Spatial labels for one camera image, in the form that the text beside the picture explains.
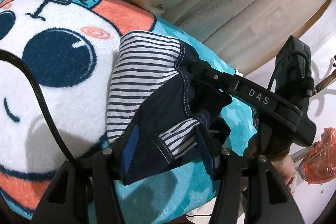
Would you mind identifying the navy striped children's pants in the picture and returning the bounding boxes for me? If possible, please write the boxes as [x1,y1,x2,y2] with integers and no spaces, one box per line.
[106,30,232,185]

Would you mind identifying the right hand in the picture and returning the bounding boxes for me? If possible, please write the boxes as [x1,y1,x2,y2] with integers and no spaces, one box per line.
[241,150,295,190]

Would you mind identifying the red plastic bag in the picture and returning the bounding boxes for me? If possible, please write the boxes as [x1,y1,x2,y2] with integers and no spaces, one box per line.
[298,127,335,184]

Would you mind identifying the cartoon fleece blanket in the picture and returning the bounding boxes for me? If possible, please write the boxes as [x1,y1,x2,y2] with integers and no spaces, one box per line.
[1,0,256,223]

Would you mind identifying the black cable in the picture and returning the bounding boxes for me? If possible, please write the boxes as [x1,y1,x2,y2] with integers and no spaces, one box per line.
[0,49,79,166]

